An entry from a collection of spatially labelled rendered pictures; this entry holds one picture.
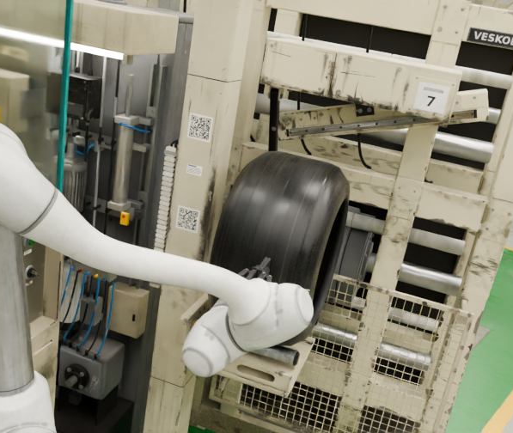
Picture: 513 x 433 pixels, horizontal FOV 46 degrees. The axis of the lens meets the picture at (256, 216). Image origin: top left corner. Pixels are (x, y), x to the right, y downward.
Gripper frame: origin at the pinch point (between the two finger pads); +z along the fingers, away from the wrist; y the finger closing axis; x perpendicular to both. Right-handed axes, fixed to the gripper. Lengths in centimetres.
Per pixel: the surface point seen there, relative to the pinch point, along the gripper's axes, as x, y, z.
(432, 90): -41, -29, 56
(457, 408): 146, -81, 148
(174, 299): 33, 33, 19
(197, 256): 16.2, 27.5, 21.5
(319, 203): -14.1, -8.3, 17.1
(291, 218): -10.7, -2.9, 10.8
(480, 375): 152, -95, 191
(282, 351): 34.0, -6.4, 12.0
